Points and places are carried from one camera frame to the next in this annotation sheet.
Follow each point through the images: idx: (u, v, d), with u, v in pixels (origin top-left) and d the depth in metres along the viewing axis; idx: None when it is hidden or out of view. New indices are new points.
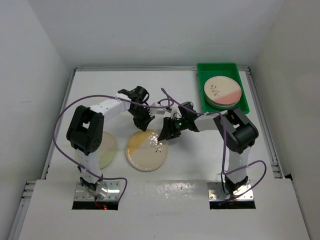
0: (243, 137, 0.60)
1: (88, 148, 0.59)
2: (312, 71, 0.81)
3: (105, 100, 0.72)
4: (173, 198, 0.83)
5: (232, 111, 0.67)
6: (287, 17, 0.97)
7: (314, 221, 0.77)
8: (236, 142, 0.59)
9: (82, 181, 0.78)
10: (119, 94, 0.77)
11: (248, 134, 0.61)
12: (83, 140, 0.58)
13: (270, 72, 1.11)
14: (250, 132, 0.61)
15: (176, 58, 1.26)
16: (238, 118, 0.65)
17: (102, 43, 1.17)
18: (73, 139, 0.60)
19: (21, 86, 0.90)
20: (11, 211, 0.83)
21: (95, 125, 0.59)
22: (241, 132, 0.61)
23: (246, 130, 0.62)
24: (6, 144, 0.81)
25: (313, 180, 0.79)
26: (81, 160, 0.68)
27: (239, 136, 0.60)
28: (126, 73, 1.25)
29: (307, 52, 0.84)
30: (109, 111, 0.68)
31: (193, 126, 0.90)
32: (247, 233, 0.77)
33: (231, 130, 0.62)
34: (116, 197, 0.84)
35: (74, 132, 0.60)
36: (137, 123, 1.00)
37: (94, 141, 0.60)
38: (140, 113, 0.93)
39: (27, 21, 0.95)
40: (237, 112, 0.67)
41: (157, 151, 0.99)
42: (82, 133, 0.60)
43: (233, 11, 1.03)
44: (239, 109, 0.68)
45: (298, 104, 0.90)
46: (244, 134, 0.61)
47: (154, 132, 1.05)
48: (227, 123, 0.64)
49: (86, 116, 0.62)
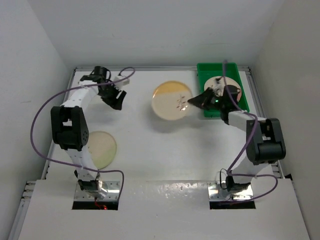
0: (267, 152, 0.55)
1: (81, 143, 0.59)
2: (312, 70, 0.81)
3: (73, 93, 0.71)
4: (173, 198, 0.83)
5: (270, 122, 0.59)
6: (287, 17, 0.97)
7: (314, 221, 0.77)
8: (256, 154, 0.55)
9: (82, 183, 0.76)
10: (82, 82, 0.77)
11: (274, 152, 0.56)
12: (73, 138, 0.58)
13: (270, 72, 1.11)
14: (277, 151, 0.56)
15: (175, 58, 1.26)
16: (273, 132, 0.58)
17: (102, 44, 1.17)
18: (62, 141, 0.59)
19: (21, 86, 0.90)
20: (11, 211, 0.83)
21: (77, 121, 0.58)
22: (267, 146, 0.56)
23: (275, 147, 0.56)
24: (6, 144, 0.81)
25: (313, 181, 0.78)
26: (75, 159, 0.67)
27: (263, 150, 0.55)
28: (126, 73, 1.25)
29: (307, 52, 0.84)
30: (83, 100, 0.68)
31: (225, 117, 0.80)
32: (247, 233, 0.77)
33: (259, 140, 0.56)
34: (116, 197, 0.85)
35: (60, 134, 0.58)
36: (110, 102, 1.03)
37: (83, 134, 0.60)
38: (108, 93, 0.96)
39: (27, 21, 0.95)
40: (276, 125, 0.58)
41: (178, 108, 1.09)
42: (68, 131, 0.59)
43: (233, 11, 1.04)
44: (279, 122, 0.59)
45: (299, 103, 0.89)
46: (269, 150, 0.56)
47: (188, 93, 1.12)
48: (259, 132, 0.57)
49: (64, 115, 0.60)
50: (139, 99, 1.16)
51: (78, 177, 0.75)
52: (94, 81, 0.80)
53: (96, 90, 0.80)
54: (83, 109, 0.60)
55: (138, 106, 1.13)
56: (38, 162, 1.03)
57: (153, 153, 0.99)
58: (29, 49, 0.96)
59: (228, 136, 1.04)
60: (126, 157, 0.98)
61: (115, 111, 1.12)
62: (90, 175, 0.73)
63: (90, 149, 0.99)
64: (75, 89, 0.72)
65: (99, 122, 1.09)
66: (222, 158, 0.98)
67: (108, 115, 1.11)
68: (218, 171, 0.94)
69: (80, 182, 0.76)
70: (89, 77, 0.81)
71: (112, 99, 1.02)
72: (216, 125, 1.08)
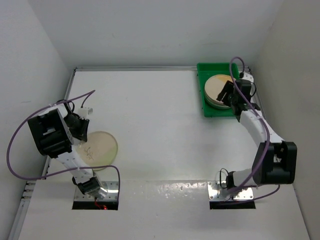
0: (275, 180, 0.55)
1: (69, 141, 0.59)
2: (313, 70, 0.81)
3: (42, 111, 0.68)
4: (173, 198, 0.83)
5: (285, 147, 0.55)
6: (287, 17, 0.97)
7: (315, 221, 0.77)
8: (262, 180, 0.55)
9: (82, 186, 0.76)
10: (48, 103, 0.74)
11: (282, 178, 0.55)
12: (60, 137, 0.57)
13: (271, 72, 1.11)
14: (285, 179, 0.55)
15: (175, 58, 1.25)
16: (286, 158, 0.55)
17: (102, 43, 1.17)
18: (48, 146, 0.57)
19: (20, 86, 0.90)
20: (11, 210, 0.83)
21: (59, 120, 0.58)
22: (275, 171, 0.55)
23: (283, 173, 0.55)
24: (6, 144, 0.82)
25: (314, 180, 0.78)
26: (68, 163, 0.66)
27: (269, 180, 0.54)
28: (127, 73, 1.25)
29: (306, 53, 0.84)
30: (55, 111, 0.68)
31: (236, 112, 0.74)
32: (247, 233, 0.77)
33: (268, 167, 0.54)
34: (116, 197, 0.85)
35: (44, 140, 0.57)
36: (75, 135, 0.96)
37: (68, 134, 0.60)
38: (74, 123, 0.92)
39: (27, 21, 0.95)
40: (291, 150, 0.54)
41: None
42: (51, 134, 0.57)
43: (232, 10, 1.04)
44: (296, 149, 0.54)
45: (299, 102, 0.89)
46: (277, 178, 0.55)
47: None
48: (270, 159, 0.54)
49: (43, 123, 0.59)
50: (139, 99, 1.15)
51: (75, 178, 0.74)
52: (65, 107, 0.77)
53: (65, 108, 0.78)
54: (59, 109, 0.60)
55: (138, 107, 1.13)
56: (38, 162, 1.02)
57: (153, 153, 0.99)
58: (29, 50, 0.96)
59: (227, 137, 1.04)
60: (126, 157, 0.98)
61: (115, 111, 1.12)
62: (88, 175, 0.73)
63: (90, 150, 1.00)
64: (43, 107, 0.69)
65: (99, 122, 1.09)
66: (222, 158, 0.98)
67: (108, 115, 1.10)
68: (218, 171, 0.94)
69: (80, 186, 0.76)
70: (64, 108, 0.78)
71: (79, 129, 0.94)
72: (215, 125, 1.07)
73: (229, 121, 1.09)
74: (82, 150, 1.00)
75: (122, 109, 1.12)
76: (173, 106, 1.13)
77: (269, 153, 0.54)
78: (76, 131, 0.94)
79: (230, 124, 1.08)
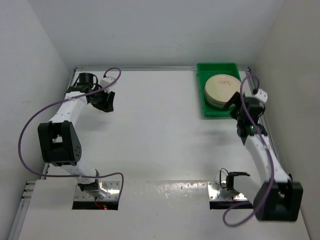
0: (275, 217, 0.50)
1: (73, 159, 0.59)
2: (313, 78, 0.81)
3: (61, 107, 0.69)
4: (174, 198, 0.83)
5: (291, 188, 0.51)
6: (287, 18, 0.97)
7: (314, 221, 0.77)
8: (264, 217, 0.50)
9: (82, 186, 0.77)
10: (69, 94, 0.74)
11: (285, 218, 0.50)
12: (65, 153, 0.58)
13: (270, 74, 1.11)
14: (286, 217, 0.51)
15: (174, 58, 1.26)
16: (291, 199, 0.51)
17: (102, 43, 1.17)
18: (52, 159, 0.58)
19: (20, 86, 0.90)
20: (11, 210, 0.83)
21: (68, 136, 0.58)
22: (279, 209, 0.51)
23: (287, 213, 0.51)
24: (6, 144, 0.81)
25: (313, 180, 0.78)
26: (72, 171, 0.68)
27: (270, 216, 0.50)
28: (127, 73, 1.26)
29: (307, 63, 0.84)
30: (71, 114, 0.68)
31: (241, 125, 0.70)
32: (247, 233, 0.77)
33: (271, 203, 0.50)
34: (116, 197, 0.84)
35: (50, 152, 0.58)
36: (101, 107, 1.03)
37: (76, 150, 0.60)
38: (97, 99, 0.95)
39: (26, 20, 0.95)
40: (297, 194, 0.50)
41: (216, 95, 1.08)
42: (58, 148, 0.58)
43: (232, 10, 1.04)
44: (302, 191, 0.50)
45: (298, 110, 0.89)
46: (278, 215, 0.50)
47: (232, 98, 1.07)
48: (273, 197, 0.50)
49: (52, 132, 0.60)
50: (140, 99, 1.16)
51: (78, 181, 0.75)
52: (83, 91, 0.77)
53: (85, 100, 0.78)
54: (71, 122, 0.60)
55: (138, 107, 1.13)
56: (38, 162, 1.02)
57: (153, 153, 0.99)
58: (29, 49, 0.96)
59: (227, 137, 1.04)
60: (126, 156, 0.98)
61: (114, 111, 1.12)
62: (89, 180, 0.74)
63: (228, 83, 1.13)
64: (62, 102, 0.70)
65: (99, 121, 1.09)
66: (227, 159, 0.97)
67: (108, 115, 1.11)
68: (218, 171, 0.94)
69: (80, 184, 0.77)
70: (75, 87, 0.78)
71: (103, 103, 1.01)
72: (215, 125, 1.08)
73: (229, 121, 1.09)
74: (227, 79, 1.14)
75: (122, 109, 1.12)
76: (173, 106, 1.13)
77: (272, 194, 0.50)
78: (101, 105, 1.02)
79: (230, 124, 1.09)
